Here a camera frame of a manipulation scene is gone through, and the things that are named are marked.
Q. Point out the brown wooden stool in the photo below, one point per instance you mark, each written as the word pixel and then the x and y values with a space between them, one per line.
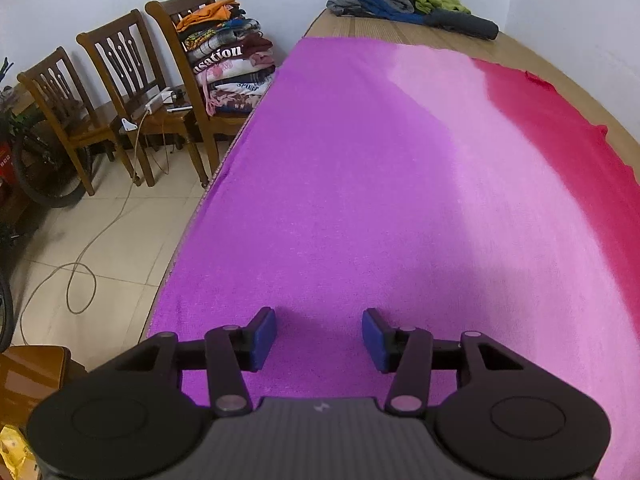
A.
pixel 30 375

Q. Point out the pink purple red gradient towel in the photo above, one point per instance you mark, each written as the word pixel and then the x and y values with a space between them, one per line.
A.
pixel 375 185

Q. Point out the stack of folded printed shirts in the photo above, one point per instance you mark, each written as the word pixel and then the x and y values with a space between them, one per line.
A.
pixel 225 60

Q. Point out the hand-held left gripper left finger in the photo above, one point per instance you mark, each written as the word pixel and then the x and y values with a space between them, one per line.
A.
pixel 265 337

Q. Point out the navy blue folded garment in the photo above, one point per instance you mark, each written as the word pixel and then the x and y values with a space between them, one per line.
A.
pixel 465 22

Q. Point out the yellow packet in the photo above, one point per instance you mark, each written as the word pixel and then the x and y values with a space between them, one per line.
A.
pixel 15 452

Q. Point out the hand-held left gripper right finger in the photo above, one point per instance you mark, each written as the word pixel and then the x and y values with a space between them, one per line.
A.
pixel 374 342

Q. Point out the wooden chair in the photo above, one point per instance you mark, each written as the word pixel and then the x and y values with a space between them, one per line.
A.
pixel 50 90
pixel 170 25
pixel 120 60

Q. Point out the white power strip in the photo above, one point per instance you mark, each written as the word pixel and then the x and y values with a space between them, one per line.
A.
pixel 157 100

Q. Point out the bicycle wheel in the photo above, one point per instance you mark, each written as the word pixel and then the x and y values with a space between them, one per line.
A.
pixel 30 170

